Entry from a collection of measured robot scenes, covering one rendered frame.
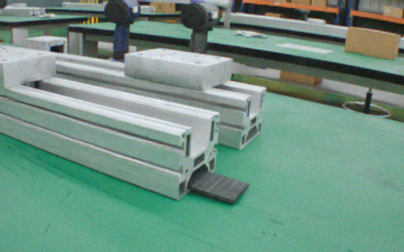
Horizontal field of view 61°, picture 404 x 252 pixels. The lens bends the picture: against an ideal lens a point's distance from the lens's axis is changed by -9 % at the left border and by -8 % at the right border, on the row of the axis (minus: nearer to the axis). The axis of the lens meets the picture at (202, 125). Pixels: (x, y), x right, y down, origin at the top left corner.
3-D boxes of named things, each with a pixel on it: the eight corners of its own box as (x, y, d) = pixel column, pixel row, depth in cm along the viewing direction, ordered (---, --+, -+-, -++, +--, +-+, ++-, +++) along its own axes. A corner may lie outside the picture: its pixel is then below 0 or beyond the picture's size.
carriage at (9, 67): (-40, 90, 61) (-43, 54, 59) (7, 79, 71) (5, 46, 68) (5, 105, 55) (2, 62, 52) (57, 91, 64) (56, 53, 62)
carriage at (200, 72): (123, 91, 67) (124, 53, 65) (157, 80, 76) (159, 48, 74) (201, 108, 60) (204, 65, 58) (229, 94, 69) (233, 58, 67)
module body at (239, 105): (-29, 79, 93) (-31, 49, 90) (0, 72, 102) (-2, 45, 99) (239, 150, 59) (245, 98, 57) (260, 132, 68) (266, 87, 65)
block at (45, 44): (18, 70, 105) (17, 39, 102) (45, 64, 115) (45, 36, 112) (41, 74, 102) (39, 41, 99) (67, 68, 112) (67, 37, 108)
